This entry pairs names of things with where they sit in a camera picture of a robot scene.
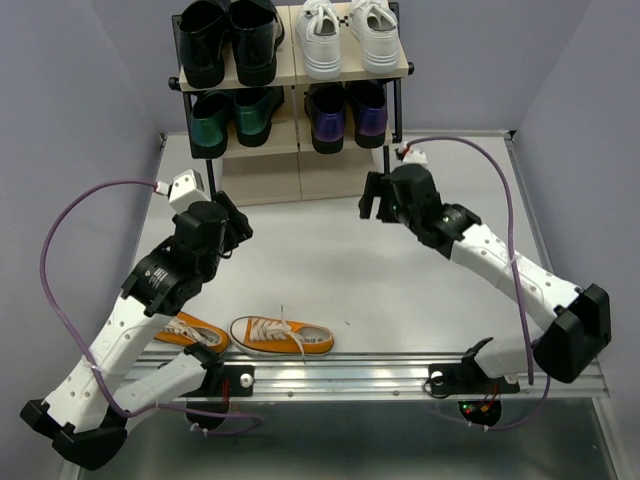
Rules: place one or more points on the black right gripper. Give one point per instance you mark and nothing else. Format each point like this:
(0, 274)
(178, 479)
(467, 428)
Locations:
(376, 184)

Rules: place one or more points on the black loafer right one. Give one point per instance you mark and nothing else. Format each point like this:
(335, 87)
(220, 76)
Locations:
(256, 33)

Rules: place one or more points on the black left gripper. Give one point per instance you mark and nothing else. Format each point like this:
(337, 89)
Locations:
(238, 227)

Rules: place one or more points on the green loafer one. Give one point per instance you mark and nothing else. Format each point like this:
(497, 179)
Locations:
(253, 109)
(209, 120)

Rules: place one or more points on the black loafer left one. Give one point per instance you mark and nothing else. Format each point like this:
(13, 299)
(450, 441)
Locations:
(203, 30)

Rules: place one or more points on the beige black-framed shoe shelf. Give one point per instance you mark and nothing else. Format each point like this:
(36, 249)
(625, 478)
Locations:
(287, 168)

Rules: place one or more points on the orange sneaker one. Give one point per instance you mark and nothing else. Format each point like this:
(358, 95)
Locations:
(265, 336)
(184, 330)

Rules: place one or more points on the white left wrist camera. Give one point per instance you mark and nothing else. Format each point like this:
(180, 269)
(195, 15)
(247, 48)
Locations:
(186, 188)

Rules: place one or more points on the white sneaker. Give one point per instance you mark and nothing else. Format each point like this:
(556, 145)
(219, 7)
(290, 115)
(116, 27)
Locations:
(375, 26)
(317, 31)

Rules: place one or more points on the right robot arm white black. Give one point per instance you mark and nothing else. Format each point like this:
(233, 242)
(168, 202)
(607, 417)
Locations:
(575, 323)

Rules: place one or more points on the purple loafer one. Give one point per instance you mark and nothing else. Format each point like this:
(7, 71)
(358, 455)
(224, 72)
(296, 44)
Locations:
(368, 102)
(325, 107)

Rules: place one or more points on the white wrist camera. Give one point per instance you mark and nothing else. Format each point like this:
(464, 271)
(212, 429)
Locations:
(186, 188)
(411, 155)

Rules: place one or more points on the green loafer right one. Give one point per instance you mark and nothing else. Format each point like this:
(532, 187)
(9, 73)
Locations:
(253, 109)

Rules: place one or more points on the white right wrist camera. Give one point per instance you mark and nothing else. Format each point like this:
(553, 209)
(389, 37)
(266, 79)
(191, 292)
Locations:
(411, 155)

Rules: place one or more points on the black loafer one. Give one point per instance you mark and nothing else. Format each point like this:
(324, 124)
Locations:
(256, 33)
(203, 30)

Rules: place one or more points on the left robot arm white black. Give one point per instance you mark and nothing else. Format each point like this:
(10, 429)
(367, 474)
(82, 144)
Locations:
(89, 416)

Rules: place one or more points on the green loafer left one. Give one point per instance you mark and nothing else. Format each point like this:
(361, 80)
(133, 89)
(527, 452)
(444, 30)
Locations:
(209, 120)

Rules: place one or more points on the aluminium mounting rail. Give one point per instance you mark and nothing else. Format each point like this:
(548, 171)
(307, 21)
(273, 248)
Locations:
(361, 377)

